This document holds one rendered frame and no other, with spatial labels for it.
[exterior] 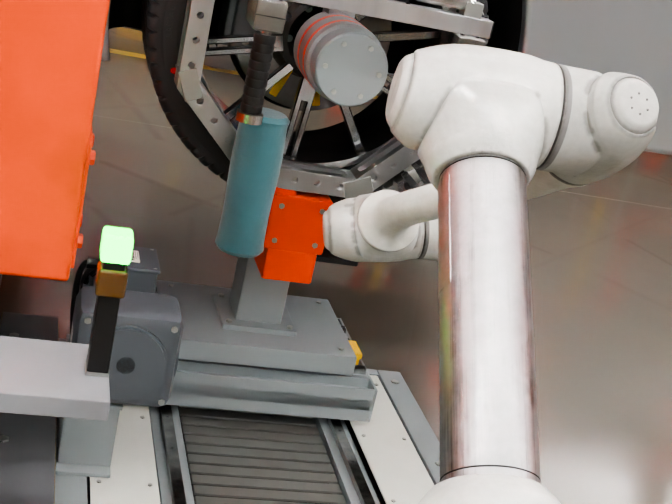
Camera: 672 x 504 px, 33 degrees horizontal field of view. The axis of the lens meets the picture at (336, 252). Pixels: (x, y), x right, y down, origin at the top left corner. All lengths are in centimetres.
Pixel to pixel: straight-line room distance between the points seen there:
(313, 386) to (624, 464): 83
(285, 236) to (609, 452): 106
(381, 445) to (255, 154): 72
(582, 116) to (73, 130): 70
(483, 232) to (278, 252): 99
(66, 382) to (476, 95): 68
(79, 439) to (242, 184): 53
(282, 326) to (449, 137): 117
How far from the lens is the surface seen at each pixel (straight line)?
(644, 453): 289
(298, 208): 215
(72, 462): 209
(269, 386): 233
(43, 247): 169
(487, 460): 112
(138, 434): 223
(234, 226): 202
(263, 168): 198
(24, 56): 161
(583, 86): 138
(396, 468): 230
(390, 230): 179
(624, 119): 135
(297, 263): 219
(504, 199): 126
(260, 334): 237
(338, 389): 236
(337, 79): 195
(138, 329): 191
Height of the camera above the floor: 119
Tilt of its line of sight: 19 degrees down
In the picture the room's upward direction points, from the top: 13 degrees clockwise
